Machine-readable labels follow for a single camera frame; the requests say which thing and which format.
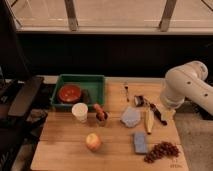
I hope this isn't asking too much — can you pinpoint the light grey towel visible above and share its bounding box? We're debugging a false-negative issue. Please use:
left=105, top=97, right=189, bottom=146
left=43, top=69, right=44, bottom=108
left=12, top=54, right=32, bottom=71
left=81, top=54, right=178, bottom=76
left=121, top=106, right=141, bottom=128

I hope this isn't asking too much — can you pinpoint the orange carrot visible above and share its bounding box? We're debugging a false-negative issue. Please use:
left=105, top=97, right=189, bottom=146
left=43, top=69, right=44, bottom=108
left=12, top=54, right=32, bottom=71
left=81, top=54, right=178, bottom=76
left=93, top=103, right=105, bottom=121

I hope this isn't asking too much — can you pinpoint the dark object in bin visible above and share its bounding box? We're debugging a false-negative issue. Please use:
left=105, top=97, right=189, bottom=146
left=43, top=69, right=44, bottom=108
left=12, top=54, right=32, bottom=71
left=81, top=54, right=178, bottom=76
left=82, top=89, right=91, bottom=104

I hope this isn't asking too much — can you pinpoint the yellow red apple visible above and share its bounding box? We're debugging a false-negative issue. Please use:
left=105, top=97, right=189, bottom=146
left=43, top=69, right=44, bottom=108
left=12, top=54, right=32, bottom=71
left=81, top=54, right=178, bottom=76
left=86, top=133, right=102, bottom=151

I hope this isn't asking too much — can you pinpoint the black handled knife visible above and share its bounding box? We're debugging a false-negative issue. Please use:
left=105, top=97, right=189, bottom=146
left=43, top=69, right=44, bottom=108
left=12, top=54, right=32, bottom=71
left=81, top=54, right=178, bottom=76
left=150, top=103, right=167, bottom=126

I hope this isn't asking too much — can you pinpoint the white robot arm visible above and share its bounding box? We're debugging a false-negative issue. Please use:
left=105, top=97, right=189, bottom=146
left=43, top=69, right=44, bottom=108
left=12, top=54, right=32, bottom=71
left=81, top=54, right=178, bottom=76
left=159, top=61, right=213, bottom=121

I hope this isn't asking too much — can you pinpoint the white paper cup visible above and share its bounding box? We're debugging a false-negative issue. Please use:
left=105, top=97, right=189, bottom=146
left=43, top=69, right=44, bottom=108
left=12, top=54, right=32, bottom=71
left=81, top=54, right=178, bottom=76
left=71, top=103, right=88, bottom=123

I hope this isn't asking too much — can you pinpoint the black office chair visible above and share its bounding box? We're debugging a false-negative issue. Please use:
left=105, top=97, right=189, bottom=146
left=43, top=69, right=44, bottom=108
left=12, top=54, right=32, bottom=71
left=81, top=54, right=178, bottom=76
left=0, top=0, right=45, bottom=171

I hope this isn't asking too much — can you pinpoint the bunch of red grapes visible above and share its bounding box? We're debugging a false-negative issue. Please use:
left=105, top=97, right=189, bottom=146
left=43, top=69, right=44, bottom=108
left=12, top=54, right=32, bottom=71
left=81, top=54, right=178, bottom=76
left=144, top=142, right=180, bottom=163

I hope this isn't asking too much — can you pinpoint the small metal cup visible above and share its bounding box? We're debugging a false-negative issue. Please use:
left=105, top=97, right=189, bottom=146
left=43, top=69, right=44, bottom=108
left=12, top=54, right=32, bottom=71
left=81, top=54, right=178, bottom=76
left=96, top=112, right=108, bottom=127

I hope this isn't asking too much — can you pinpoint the red bowl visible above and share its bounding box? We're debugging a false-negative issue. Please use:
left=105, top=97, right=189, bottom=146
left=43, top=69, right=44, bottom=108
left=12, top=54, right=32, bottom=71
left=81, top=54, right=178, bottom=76
left=57, top=84, right=81, bottom=103

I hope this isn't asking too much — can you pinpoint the blue sponge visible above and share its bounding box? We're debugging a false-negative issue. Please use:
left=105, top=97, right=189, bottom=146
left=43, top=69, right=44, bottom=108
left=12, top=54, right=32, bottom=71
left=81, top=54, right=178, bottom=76
left=133, top=132, right=148, bottom=154

